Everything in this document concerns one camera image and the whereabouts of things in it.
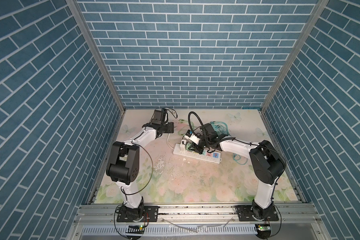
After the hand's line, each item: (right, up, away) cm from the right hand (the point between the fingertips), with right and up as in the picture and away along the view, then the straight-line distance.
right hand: (189, 144), depth 92 cm
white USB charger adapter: (-4, 0, -2) cm, 5 cm away
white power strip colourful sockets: (+13, -7, -1) cm, 15 cm away
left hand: (-13, +12, +4) cm, 18 cm away
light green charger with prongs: (-1, 0, -3) cm, 3 cm away
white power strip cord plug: (-15, +1, +9) cm, 18 cm away
